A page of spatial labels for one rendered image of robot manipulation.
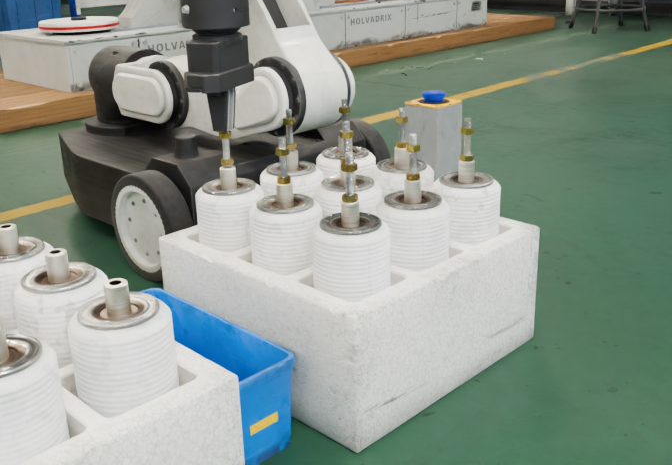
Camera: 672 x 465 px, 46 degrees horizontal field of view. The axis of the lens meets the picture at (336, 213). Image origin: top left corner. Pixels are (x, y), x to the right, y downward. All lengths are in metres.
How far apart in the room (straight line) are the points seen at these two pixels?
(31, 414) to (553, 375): 0.71
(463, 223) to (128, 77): 0.90
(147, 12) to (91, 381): 2.71
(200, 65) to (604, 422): 0.68
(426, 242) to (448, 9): 3.56
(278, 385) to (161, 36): 2.41
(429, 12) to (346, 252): 3.53
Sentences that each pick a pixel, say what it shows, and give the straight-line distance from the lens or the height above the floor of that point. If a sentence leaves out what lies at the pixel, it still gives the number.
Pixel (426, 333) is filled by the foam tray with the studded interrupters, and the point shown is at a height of 0.11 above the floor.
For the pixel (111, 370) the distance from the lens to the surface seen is 0.76.
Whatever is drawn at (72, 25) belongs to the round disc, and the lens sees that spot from 3.18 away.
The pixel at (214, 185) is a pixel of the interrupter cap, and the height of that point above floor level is 0.25.
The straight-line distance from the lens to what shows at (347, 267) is 0.93.
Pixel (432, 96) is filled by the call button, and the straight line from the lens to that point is 1.34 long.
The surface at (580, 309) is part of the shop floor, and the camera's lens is 1.35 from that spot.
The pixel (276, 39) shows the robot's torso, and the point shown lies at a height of 0.41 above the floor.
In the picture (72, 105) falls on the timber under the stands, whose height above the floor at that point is 0.05.
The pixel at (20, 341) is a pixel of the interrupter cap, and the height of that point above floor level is 0.25.
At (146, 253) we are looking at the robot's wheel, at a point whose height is 0.05.
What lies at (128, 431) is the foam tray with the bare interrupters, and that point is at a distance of 0.74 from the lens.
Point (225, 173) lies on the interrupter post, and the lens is 1.11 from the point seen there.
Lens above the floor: 0.58
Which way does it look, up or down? 19 degrees down
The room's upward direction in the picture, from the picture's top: 2 degrees counter-clockwise
